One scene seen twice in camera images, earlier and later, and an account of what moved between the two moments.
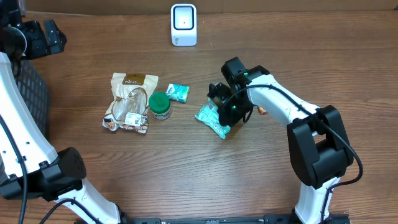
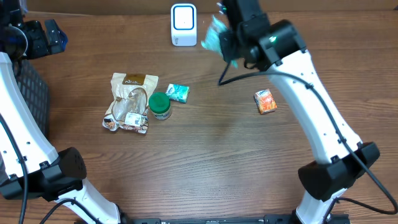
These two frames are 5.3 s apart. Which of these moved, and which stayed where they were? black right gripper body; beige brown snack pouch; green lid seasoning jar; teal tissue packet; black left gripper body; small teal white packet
Moved: teal tissue packet; black right gripper body
Stayed: green lid seasoning jar; beige brown snack pouch; small teal white packet; black left gripper body
